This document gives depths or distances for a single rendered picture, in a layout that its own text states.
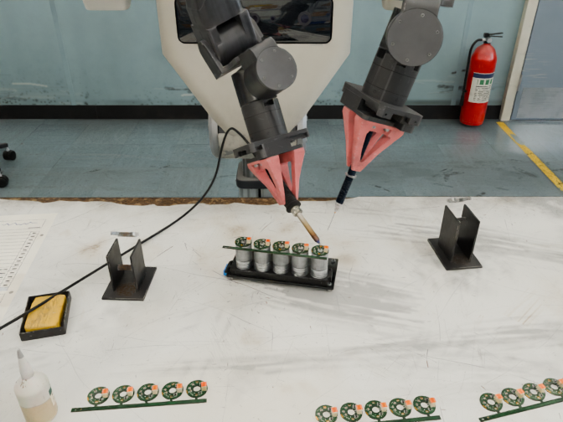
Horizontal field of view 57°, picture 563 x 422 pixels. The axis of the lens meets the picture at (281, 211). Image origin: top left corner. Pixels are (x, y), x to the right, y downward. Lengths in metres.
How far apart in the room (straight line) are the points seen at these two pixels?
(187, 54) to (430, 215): 0.56
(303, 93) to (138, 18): 2.37
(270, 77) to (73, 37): 2.87
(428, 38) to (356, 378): 0.39
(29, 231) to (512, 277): 0.79
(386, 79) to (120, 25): 2.85
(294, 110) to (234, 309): 0.50
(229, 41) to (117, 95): 2.80
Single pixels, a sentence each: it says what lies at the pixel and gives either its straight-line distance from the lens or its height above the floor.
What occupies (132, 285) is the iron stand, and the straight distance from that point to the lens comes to 0.79.
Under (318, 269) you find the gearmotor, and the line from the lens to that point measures 0.74.
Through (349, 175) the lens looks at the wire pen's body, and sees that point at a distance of 0.69.
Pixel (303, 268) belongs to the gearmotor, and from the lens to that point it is 0.75.
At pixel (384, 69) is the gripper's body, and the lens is 0.65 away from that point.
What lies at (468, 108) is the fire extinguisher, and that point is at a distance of 3.43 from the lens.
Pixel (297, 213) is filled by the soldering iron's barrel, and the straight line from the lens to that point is 0.76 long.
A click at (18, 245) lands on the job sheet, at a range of 0.95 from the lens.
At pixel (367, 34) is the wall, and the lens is 3.32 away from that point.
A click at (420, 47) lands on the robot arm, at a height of 1.11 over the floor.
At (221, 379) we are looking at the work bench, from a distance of 0.65.
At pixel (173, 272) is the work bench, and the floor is 0.75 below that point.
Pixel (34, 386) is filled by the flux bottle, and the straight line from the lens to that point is 0.62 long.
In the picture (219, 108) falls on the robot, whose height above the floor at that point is 0.87.
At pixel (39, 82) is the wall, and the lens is 3.68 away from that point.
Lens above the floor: 1.24
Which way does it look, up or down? 31 degrees down
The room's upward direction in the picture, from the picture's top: straight up
